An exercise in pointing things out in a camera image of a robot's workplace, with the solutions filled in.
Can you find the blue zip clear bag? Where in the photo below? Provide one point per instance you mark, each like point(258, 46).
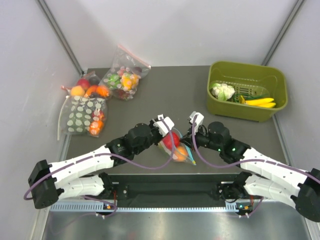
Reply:
point(190, 158)

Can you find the red zip fruit bag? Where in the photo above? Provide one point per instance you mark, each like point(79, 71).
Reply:
point(88, 86)

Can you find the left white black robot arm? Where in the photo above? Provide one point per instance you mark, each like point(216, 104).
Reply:
point(47, 180)

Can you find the pink zip dotted bag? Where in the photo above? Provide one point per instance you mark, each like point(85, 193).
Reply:
point(126, 71)

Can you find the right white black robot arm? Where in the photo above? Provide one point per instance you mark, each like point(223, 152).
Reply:
point(262, 175)

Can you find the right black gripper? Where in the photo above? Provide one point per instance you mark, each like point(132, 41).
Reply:
point(187, 140)

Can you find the olive green plastic bin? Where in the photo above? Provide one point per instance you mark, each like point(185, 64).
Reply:
point(251, 79)

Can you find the green fake beans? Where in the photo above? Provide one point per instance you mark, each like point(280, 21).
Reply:
point(236, 97)

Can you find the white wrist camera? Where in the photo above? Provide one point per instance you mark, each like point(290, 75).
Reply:
point(196, 119)
point(164, 124)

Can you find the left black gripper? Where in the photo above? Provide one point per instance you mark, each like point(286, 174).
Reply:
point(159, 136)

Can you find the grey slotted cable duct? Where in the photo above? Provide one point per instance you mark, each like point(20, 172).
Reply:
point(90, 206)

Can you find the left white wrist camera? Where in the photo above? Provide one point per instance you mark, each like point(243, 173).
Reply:
point(164, 124)

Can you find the dark grey table mat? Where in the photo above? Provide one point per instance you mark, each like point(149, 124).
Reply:
point(175, 92)

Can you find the white fake cauliflower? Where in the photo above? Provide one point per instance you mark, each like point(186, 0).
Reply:
point(222, 91)

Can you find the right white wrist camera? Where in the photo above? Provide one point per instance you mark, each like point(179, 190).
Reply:
point(196, 119)

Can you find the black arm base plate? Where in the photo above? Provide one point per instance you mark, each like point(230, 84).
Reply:
point(215, 186)

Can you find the yellow fake banana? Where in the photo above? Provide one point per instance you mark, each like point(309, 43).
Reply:
point(261, 102)

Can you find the white dotted zip bag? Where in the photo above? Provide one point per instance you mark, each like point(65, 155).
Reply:
point(81, 115)

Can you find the orange fake peach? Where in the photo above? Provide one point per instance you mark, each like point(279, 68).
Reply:
point(180, 153)

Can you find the red fake apple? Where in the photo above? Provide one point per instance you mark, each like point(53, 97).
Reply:
point(171, 140)

